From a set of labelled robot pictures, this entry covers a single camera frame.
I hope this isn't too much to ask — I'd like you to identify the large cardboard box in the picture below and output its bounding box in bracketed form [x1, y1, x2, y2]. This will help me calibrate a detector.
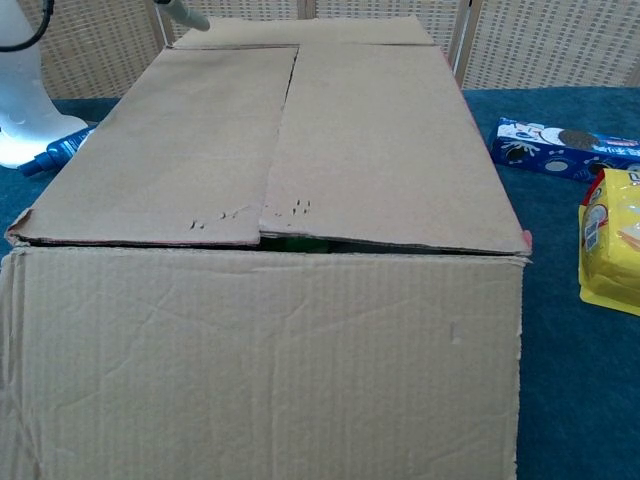
[0, 14, 534, 480]

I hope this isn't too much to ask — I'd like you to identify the woven folding screen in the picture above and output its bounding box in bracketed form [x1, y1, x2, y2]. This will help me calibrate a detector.
[14, 0, 640, 101]

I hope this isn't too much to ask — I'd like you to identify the black cable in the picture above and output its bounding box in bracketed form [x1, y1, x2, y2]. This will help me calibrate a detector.
[0, 0, 55, 53]

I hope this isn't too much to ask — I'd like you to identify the blue plastic bottle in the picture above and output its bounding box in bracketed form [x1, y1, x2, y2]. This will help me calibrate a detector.
[18, 127, 97, 177]

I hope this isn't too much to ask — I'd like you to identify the blue cookie package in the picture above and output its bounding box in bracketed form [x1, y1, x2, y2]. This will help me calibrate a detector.
[489, 117, 640, 184]

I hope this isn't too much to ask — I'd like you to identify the yellow snack bag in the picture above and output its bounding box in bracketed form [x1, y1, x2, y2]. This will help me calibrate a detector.
[578, 167, 640, 317]

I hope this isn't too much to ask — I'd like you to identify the blue tablecloth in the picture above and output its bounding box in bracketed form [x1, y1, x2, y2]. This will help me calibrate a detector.
[0, 87, 640, 480]

